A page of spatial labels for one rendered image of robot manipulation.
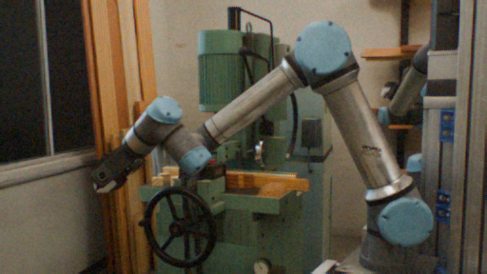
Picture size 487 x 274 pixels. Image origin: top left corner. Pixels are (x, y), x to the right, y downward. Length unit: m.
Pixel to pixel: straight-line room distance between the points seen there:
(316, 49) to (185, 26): 3.46
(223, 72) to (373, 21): 2.46
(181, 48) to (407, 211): 3.58
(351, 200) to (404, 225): 3.09
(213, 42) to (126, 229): 1.76
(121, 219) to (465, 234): 2.29
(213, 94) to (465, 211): 0.97
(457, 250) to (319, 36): 0.71
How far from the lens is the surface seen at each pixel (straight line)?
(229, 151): 1.86
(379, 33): 4.07
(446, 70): 1.42
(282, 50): 2.06
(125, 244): 3.22
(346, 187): 4.13
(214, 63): 1.79
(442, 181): 1.41
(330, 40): 1.01
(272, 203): 1.65
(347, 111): 1.03
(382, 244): 1.23
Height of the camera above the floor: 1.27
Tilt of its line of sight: 8 degrees down
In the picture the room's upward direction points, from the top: 1 degrees counter-clockwise
